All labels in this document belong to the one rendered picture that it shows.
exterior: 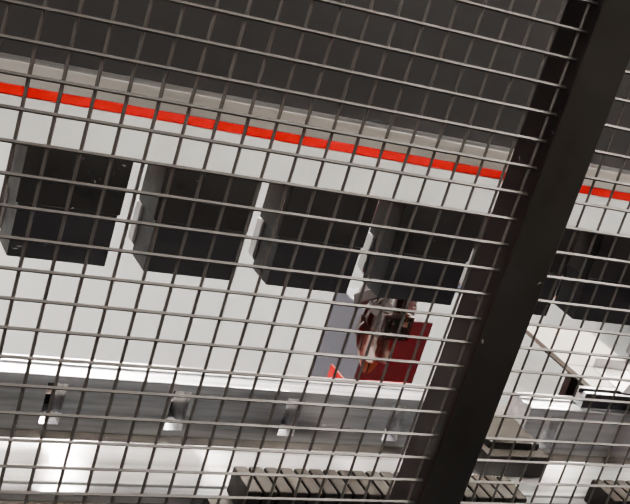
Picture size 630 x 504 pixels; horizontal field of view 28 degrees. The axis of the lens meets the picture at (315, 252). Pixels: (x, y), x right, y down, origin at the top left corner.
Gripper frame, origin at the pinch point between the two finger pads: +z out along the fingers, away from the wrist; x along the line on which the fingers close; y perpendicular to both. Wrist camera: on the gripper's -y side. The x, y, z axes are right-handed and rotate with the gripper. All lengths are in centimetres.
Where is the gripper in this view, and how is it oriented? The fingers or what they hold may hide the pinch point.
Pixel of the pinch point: (365, 365)
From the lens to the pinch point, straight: 257.5
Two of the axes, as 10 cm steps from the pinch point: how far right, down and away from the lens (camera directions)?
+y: 4.1, 3.3, -8.5
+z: -2.5, 9.4, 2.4
